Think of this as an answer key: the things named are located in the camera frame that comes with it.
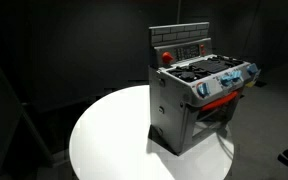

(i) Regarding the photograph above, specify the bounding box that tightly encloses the gray toy stove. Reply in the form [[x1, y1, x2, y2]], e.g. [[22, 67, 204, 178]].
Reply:
[[147, 21, 262, 157]]

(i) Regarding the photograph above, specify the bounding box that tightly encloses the red round stove knob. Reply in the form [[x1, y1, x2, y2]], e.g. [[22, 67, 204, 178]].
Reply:
[[161, 51, 174, 65]]

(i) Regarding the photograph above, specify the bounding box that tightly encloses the black stove keypad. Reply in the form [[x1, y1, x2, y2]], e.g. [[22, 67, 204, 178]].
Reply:
[[173, 44, 201, 63]]

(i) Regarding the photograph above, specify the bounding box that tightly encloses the black stove griddle plate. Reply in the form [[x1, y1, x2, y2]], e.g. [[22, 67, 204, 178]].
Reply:
[[191, 59, 231, 75]]

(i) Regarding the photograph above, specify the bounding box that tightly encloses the yellow stove tag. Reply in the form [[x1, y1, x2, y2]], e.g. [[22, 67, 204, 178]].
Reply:
[[244, 79, 257, 89]]

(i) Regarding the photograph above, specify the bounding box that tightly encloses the gray oven door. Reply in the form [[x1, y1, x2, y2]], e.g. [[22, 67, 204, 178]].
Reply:
[[183, 91, 242, 155]]

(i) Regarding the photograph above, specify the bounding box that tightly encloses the dark vertical pole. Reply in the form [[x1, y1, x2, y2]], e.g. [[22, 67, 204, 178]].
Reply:
[[176, 0, 182, 25]]

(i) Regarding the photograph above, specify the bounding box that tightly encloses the orange oven door handle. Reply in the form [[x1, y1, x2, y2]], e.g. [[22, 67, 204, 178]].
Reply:
[[199, 91, 240, 113]]

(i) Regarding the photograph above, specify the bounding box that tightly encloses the black metal frame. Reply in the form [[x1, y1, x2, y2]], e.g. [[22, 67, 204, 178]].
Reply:
[[0, 39, 57, 169]]

